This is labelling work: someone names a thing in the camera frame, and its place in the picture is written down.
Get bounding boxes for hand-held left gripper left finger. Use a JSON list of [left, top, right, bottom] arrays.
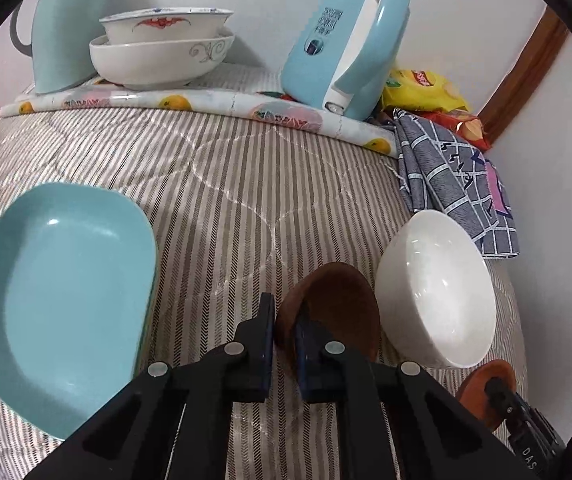
[[23, 292, 277, 480]]

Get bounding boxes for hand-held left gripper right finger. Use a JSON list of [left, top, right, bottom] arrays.
[[293, 306, 532, 480]]

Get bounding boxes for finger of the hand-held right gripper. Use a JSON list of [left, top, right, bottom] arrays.
[[485, 376, 529, 423]]

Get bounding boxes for small brown bowl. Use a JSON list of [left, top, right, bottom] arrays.
[[273, 261, 381, 376], [458, 360, 517, 432]]

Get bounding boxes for white ceramic bowl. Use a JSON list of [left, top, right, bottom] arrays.
[[376, 209, 497, 368]]

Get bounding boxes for blue plastic plate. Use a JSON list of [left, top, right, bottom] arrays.
[[0, 182, 161, 441]]

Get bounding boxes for striped quilted tablecloth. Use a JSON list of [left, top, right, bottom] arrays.
[[0, 105, 529, 480]]

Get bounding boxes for grey checked cloth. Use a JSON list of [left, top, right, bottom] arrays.
[[391, 109, 521, 259]]

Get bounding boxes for fruit print table mat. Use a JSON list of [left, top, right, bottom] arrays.
[[0, 67, 401, 157]]

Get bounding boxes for red snack bag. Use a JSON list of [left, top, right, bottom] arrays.
[[428, 110, 492, 151]]

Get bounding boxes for yellow snack bag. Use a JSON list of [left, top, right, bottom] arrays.
[[383, 67, 472, 113]]

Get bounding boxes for light blue electric kettle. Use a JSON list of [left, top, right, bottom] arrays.
[[280, 0, 411, 122]]

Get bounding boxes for large white bowl grey scrolls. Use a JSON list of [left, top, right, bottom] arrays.
[[89, 30, 237, 91]]

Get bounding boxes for white bowl with red motif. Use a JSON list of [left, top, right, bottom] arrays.
[[98, 7, 235, 45]]

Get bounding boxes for light blue thermos jug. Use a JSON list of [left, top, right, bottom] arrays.
[[10, 0, 105, 95]]

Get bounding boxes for brown wooden door frame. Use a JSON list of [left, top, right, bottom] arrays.
[[476, 7, 572, 143]]

